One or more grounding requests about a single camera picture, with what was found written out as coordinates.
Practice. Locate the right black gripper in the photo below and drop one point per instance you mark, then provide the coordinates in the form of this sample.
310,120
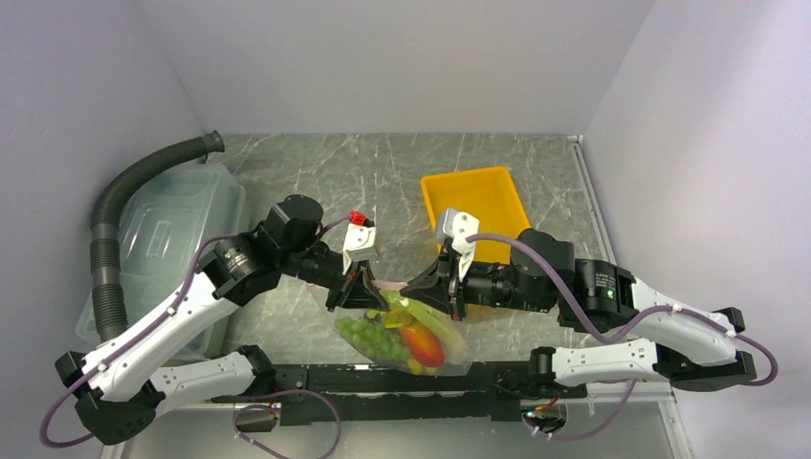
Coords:
440,285

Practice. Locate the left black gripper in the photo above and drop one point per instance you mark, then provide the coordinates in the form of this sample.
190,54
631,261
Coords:
359,290

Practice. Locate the yellow banana bunch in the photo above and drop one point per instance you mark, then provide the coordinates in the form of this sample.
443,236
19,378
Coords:
395,320

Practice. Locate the green grape bunch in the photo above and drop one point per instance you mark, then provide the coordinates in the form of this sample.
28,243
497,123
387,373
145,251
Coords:
372,339

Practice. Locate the clear zip top bag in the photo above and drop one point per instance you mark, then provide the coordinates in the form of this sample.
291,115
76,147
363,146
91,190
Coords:
448,369

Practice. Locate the red mango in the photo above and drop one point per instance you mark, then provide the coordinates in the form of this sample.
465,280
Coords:
423,345

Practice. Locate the celery stalk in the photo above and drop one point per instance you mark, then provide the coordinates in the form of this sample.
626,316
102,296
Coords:
404,311

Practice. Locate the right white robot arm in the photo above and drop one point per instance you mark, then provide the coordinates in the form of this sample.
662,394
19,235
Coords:
640,333

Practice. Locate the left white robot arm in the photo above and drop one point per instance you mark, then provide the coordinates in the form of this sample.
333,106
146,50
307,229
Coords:
125,384

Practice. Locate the yellow plastic tray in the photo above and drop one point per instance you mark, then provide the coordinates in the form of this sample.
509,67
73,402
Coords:
488,193

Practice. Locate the clear plastic storage box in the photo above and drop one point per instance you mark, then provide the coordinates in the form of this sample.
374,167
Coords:
164,223

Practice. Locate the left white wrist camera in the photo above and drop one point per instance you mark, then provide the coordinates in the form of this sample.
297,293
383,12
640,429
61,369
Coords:
359,244

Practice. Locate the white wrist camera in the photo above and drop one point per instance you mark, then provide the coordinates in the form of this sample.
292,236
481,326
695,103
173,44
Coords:
457,226
359,244

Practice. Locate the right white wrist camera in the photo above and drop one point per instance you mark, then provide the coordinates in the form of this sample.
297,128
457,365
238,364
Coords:
457,226

